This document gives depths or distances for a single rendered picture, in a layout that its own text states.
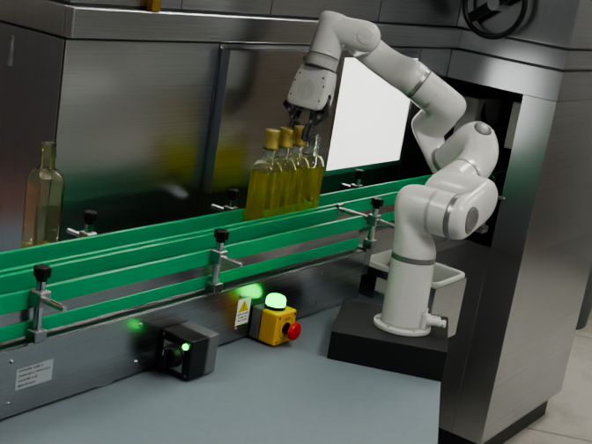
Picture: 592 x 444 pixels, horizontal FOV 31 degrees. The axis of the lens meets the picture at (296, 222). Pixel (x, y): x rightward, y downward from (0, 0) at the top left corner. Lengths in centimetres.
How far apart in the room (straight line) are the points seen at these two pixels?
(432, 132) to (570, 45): 83
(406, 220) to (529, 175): 114
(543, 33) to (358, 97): 66
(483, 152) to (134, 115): 78
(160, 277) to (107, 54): 48
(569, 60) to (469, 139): 90
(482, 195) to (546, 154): 107
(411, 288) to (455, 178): 26
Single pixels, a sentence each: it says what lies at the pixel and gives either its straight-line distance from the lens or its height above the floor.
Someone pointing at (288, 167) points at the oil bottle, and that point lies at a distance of 244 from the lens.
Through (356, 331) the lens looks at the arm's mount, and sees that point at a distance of 224.
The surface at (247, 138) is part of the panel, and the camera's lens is 254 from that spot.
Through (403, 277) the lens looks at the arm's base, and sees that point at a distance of 224.
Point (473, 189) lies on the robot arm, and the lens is 225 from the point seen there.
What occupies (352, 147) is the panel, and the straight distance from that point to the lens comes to 296.
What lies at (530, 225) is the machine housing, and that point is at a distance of 334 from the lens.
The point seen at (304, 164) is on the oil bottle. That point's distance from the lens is 250.
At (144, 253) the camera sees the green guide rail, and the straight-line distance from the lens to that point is 207.
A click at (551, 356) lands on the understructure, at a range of 393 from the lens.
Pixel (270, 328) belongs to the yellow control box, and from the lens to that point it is 223.
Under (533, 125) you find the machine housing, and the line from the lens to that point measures 329.
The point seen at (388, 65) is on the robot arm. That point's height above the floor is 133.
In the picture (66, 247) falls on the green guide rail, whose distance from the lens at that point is 205.
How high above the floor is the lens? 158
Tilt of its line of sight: 15 degrees down
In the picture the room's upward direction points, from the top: 9 degrees clockwise
